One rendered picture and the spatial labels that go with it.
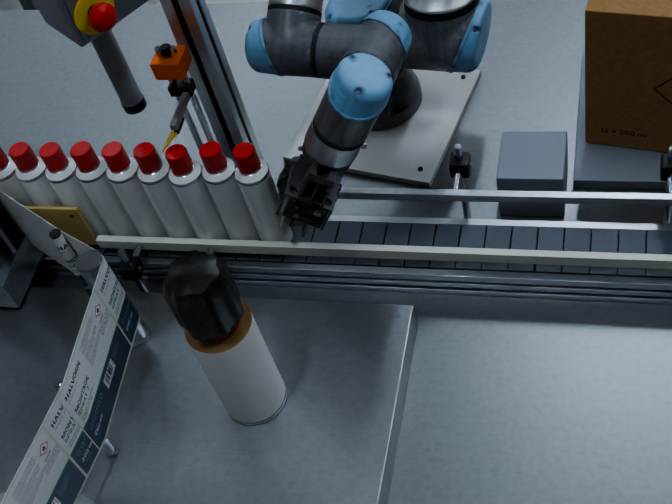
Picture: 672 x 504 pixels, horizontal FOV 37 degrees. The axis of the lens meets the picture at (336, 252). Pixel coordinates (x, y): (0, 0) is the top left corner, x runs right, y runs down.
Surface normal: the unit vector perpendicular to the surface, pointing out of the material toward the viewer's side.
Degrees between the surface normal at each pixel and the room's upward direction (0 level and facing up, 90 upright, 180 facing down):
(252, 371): 90
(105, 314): 90
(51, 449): 90
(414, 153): 0
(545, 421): 0
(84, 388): 90
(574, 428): 0
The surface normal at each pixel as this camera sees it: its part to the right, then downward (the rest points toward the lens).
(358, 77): 0.31, -0.52
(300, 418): -0.19, -0.61
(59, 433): 0.94, 0.12
